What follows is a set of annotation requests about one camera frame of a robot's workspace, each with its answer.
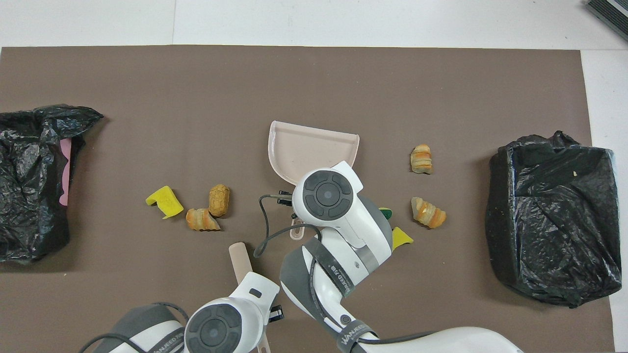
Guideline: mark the dark grey ribbed object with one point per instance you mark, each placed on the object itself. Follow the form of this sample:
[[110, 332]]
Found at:
[[611, 14]]

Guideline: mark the crumpled black trash bag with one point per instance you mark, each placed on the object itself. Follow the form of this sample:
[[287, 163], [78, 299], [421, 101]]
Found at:
[[29, 186]]

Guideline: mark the striped croissant piece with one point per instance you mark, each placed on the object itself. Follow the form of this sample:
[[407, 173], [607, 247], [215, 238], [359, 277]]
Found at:
[[202, 219], [428, 213], [422, 159]]

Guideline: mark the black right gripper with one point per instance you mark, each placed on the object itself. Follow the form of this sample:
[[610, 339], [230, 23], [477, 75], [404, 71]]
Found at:
[[285, 197]]

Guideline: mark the black bag lined bin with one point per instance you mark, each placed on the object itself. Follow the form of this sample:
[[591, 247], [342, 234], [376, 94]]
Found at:
[[554, 220]]

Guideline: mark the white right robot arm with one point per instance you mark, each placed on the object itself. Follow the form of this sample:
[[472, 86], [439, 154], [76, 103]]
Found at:
[[353, 220]]

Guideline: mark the beige plastic dustpan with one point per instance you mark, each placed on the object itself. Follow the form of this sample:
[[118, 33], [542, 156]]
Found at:
[[304, 152]]

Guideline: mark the pink bin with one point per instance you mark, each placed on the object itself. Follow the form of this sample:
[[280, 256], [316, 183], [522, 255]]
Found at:
[[65, 171]]

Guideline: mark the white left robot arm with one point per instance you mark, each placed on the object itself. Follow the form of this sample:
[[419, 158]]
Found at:
[[221, 328]]

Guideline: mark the yellow sponge piece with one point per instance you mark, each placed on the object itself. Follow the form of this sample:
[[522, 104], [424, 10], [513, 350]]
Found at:
[[401, 239], [167, 202]]

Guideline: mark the beige brush black bristles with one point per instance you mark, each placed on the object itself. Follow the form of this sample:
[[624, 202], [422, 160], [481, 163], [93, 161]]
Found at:
[[240, 260]]

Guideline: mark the brown table mat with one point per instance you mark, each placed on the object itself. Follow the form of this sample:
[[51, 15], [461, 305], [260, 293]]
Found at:
[[196, 98]]

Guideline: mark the round brown bread roll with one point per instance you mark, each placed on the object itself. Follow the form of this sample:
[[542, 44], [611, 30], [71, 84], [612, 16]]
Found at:
[[219, 200]]

